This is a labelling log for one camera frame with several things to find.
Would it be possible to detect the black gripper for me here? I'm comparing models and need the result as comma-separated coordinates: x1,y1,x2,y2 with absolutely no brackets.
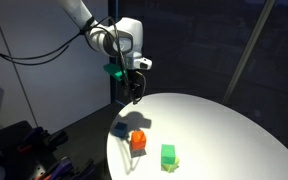
127,70,146,104

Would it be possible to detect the orange block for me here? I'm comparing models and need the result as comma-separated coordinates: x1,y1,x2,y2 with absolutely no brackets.
131,131,146,150

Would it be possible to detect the blue block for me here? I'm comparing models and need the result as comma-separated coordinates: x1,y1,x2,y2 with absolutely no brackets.
113,122,127,138

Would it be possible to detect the gray block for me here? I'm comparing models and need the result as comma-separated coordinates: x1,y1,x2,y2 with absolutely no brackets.
130,149,146,158

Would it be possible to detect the green block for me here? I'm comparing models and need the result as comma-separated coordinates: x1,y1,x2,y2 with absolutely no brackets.
161,144,176,164

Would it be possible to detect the yellow-green block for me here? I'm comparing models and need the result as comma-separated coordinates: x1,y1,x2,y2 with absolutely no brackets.
161,157,180,173

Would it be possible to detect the white round table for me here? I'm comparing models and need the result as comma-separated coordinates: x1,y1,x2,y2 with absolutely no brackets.
107,93,288,180

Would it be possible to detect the purple orange clamp lower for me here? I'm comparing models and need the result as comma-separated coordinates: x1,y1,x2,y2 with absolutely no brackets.
37,157,95,180

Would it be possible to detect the purple orange clamp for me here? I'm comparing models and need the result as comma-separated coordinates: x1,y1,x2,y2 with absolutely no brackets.
17,127,68,153
37,157,95,180

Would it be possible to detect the purple orange clamp upper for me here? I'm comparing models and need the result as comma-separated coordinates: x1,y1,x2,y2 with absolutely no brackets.
17,127,68,153

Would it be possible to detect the black perforated metal plate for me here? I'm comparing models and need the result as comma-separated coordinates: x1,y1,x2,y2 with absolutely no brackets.
0,149,59,180

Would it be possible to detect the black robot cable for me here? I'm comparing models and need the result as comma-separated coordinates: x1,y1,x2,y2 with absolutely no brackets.
0,16,147,105

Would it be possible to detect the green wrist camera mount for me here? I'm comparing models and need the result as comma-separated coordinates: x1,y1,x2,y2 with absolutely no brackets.
104,63,122,81

